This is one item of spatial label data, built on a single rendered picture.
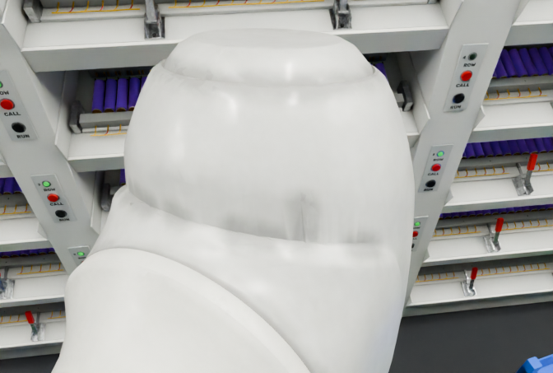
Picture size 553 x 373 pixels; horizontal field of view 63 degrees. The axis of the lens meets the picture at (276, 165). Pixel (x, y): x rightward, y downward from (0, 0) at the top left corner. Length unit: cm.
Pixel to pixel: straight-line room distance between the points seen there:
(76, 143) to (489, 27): 68
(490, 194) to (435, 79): 37
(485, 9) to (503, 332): 103
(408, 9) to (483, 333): 103
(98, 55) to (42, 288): 64
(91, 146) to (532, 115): 78
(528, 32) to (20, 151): 82
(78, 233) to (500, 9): 82
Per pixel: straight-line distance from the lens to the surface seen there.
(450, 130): 86
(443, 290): 136
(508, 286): 144
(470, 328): 150
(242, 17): 69
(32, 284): 119
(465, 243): 121
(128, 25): 70
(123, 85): 85
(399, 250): 16
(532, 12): 82
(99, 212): 96
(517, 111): 94
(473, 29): 75
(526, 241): 128
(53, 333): 135
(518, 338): 154
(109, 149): 81
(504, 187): 108
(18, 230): 102
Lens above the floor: 124
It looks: 43 degrees down
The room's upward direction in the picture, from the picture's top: straight up
